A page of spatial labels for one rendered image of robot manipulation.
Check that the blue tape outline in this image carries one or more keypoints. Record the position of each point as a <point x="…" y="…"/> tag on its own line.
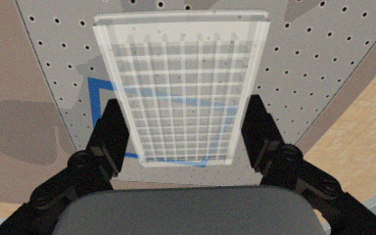
<point x="94" y="85"/>

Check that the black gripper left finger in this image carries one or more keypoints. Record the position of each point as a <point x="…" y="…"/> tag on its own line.
<point x="88" y="171"/>

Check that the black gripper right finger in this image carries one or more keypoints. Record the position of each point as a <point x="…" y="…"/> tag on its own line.
<point x="283" y="165"/>

